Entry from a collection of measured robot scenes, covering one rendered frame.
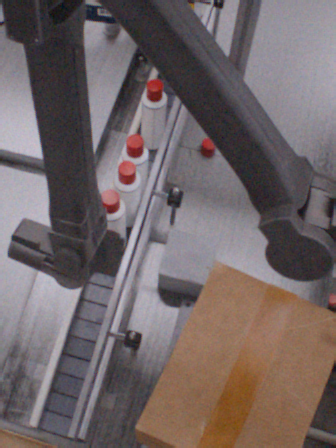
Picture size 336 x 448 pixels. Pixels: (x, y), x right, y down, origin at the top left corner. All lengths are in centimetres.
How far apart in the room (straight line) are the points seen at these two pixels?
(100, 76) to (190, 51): 93
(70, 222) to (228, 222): 63
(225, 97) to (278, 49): 108
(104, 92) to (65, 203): 72
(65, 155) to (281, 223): 26
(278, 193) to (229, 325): 37
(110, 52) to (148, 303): 63
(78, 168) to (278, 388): 46
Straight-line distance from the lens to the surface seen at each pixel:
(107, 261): 96
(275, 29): 169
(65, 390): 117
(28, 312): 126
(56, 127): 67
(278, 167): 60
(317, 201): 66
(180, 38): 55
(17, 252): 88
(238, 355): 94
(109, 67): 149
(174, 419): 91
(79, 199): 74
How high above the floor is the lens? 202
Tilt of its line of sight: 65 degrees down
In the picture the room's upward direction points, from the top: 6 degrees clockwise
